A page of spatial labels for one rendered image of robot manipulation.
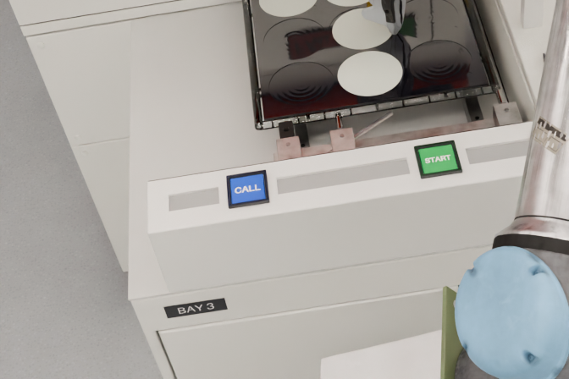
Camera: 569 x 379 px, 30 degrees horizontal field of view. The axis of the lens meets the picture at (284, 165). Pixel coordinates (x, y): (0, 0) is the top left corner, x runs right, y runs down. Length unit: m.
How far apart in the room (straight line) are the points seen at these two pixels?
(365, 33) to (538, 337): 0.88
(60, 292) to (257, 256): 1.23
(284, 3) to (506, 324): 0.97
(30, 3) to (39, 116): 1.15
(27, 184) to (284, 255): 1.53
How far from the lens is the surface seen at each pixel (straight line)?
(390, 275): 1.55
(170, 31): 1.93
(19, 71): 3.26
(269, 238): 1.45
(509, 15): 1.65
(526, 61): 1.58
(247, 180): 1.45
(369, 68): 1.67
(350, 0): 1.80
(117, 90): 2.10
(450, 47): 1.70
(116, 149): 2.22
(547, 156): 1.03
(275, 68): 1.69
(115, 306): 2.59
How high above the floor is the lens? 2.04
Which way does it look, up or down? 48 degrees down
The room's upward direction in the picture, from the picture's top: 11 degrees counter-clockwise
